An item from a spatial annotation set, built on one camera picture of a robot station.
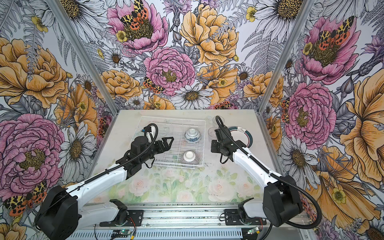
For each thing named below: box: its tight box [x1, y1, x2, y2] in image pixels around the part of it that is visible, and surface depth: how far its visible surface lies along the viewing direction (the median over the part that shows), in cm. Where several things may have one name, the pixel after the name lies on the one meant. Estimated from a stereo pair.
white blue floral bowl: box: [184, 128, 201, 143], surface depth 101 cm
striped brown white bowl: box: [181, 150, 199, 165], surface depth 90 cm
